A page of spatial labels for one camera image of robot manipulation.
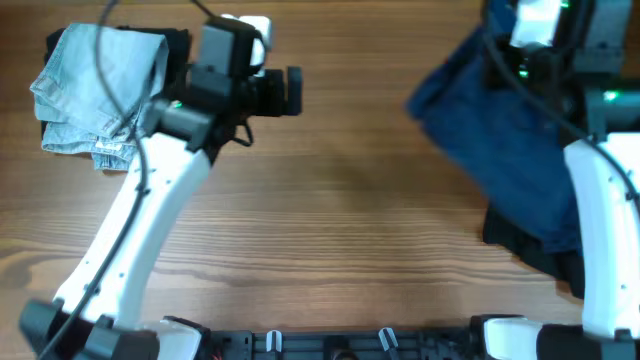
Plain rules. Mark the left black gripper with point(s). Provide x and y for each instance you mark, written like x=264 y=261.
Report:
x=274 y=102

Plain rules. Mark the navy blue shorts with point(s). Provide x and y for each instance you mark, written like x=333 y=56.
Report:
x=508 y=148

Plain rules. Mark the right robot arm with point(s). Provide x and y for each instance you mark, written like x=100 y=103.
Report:
x=565 y=58

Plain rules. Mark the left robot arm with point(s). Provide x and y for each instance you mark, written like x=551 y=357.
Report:
x=95 y=313

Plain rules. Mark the folded black garment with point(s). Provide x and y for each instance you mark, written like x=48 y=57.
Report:
x=175 y=50

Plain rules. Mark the folded light blue jeans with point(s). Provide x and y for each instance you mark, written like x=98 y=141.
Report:
x=108 y=153

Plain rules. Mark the black garment under pile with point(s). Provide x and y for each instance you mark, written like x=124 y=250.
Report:
x=566 y=267

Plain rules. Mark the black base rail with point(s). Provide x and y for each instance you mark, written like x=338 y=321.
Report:
x=383 y=344

